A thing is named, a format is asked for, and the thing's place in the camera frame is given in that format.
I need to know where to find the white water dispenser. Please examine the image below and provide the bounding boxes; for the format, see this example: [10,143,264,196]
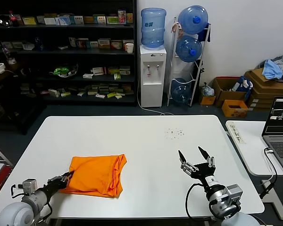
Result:
[139,45,167,108]

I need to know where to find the small yellow cardboard box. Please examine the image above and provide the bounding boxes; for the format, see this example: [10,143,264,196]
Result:
[200,88,216,106]

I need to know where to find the yellow white medicine box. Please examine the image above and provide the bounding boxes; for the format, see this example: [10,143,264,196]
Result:
[98,39,111,49]

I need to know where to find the dark glass bowl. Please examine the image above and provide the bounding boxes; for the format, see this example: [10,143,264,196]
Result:
[0,15,12,27]

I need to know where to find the white power cord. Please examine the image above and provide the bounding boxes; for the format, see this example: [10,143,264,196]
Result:
[137,80,175,116]

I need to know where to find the red and white cart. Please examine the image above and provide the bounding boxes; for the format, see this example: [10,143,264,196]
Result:
[0,141,14,201]

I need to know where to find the tall pink box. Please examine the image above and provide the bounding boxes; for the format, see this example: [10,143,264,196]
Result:
[117,9,127,24]

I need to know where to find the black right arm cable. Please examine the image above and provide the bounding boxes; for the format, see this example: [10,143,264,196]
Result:
[185,183,212,221]

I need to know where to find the blue bottle with teal label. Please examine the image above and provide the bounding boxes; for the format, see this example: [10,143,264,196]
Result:
[141,8,167,49]

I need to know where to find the grey plastic bag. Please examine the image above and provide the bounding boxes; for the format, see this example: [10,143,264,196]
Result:
[201,82,216,97]

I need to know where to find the white red medicine box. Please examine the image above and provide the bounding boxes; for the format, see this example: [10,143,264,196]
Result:
[92,67,108,76]

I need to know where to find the red orange medicine box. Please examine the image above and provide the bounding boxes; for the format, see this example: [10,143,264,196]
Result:
[76,39,89,49]

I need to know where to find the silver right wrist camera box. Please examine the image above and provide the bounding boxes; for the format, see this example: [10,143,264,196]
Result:
[225,184,243,205]

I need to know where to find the white side table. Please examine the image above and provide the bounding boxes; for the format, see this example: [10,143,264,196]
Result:
[225,120,283,221]

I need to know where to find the black laptop cable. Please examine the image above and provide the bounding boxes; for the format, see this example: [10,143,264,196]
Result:
[259,147,278,200]

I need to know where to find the cola bottle red label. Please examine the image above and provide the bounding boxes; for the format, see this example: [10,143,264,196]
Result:
[8,10,18,27]

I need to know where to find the small bottle on white base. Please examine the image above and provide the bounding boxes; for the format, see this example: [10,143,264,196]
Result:
[2,46,17,65]

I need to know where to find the blue and white bag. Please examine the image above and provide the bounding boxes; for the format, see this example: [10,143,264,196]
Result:
[231,76,254,100]

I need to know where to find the stacked brown cardboard boxes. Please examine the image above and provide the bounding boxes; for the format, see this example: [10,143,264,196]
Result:
[247,88,283,112]

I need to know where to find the blue plastic bottle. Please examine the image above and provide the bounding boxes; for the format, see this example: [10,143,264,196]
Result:
[34,37,44,51]

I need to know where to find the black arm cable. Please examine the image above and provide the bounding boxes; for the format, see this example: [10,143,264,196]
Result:
[185,183,212,221]
[10,184,24,196]

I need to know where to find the beige hanging cloth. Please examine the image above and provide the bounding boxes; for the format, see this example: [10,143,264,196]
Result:
[171,19,183,40]

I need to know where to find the green bowl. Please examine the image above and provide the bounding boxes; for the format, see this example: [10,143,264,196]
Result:
[49,63,79,79]

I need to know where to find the black shelving unit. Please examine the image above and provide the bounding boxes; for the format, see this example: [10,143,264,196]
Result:
[0,0,137,136]

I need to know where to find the light blue cloth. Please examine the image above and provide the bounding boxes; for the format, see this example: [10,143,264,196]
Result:
[261,59,283,80]

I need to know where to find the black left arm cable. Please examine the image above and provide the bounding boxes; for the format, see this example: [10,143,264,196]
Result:
[10,184,24,196]

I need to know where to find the small orange cardboard box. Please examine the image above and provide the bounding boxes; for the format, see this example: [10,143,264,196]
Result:
[221,99,249,119]

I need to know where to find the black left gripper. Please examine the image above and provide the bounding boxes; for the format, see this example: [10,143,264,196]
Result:
[43,171,74,196]

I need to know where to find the open brown cardboard box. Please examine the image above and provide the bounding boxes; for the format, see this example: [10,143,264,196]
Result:
[212,76,248,108]

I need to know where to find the large flat cardboard box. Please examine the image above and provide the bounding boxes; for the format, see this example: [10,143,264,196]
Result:
[244,68,283,90]

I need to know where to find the white orange medicine box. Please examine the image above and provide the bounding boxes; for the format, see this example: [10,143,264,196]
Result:
[122,39,134,50]

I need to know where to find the orange t-shirt with white print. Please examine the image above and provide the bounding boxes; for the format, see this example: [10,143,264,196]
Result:
[58,154,128,198]

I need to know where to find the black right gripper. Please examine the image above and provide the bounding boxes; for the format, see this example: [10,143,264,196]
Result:
[178,146,220,189]

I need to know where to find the blue water jug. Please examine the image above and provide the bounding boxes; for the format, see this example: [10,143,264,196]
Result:
[171,78,193,105]
[178,6,209,34]
[175,35,203,63]

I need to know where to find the grey laptop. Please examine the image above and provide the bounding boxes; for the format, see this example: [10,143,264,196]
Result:
[261,96,283,178]

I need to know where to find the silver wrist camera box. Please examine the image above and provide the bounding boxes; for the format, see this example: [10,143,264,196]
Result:
[22,179,38,196]
[225,184,243,205]

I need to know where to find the small dark crumb specks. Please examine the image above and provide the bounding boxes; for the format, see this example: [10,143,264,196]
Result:
[164,128,186,141]

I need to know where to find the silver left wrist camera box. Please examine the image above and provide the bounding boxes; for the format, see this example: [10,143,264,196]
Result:
[22,179,38,196]

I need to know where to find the white wire jug rack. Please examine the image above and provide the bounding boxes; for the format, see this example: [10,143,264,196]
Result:
[167,16,212,107]

